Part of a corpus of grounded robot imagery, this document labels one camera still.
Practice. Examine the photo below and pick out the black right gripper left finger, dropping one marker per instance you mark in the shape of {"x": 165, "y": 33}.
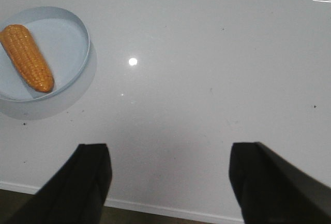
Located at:
{"x": 76, "y": 193}

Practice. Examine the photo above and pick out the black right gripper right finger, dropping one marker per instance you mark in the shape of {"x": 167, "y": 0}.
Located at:
{"x": 269, "y": 189}

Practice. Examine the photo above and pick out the light blue round plate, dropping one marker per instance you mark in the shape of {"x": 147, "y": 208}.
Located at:
{"x": 63, "y": 40}

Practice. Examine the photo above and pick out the orange toy corn cob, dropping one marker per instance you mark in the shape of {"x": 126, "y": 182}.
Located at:
{"x": 27, "y": 58}

